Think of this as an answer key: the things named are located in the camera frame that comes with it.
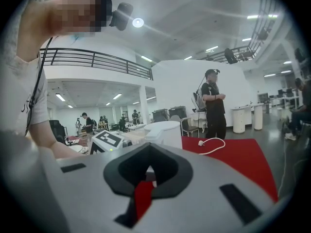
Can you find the cream chair with brown seat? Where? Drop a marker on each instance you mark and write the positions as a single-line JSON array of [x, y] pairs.
[[189, 127]]

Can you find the black wheeled bin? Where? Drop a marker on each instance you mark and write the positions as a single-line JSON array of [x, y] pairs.
[[177, 111], [160, 114]]

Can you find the grey shell armchair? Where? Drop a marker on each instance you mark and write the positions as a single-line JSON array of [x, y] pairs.
[[175, 118]]

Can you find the white plastic container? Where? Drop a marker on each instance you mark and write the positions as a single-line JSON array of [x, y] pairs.
[[165, 133]]

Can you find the red tablecloth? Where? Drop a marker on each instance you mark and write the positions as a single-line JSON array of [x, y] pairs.
[[238, 161]]

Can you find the narrow white round counter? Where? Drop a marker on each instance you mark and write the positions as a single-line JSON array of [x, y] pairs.
[[258, 116]]

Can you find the wide white round counter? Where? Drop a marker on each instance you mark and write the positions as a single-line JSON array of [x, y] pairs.
[[238, 120]]

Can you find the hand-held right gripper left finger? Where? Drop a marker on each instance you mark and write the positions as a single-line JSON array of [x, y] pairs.
[[92, 190]]

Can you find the black head-worn camera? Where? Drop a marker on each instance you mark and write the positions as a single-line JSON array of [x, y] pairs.
[[121, 16]]

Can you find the black curved balcony railing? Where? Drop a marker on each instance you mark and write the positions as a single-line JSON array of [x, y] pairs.
[[97, 59]]

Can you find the person's head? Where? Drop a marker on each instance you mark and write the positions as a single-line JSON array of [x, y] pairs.
[[56, 11]]

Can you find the person's left forearm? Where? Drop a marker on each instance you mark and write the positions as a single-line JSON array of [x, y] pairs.
[[58, 147]]

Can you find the person's white shirt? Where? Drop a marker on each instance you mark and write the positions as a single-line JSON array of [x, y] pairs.
[[19, 93]]

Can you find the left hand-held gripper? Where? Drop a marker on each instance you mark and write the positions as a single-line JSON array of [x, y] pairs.
[[108, 139]]

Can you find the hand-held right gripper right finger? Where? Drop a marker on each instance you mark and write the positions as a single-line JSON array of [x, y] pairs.
[[206, 198]]

